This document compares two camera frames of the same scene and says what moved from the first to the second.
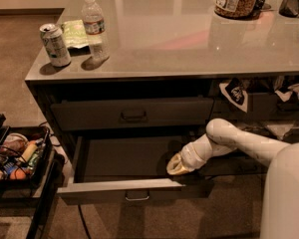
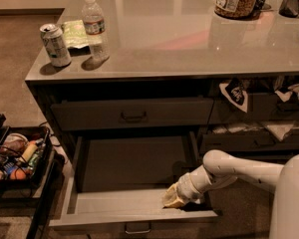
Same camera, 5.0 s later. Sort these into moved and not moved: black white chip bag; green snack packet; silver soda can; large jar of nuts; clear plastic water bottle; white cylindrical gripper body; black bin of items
Moved: white cylindrical gripper body
Not moved: black bin of items; clear plastic water bottle; large jar of nuts; green snack packet; black white chip bag; silver soda can
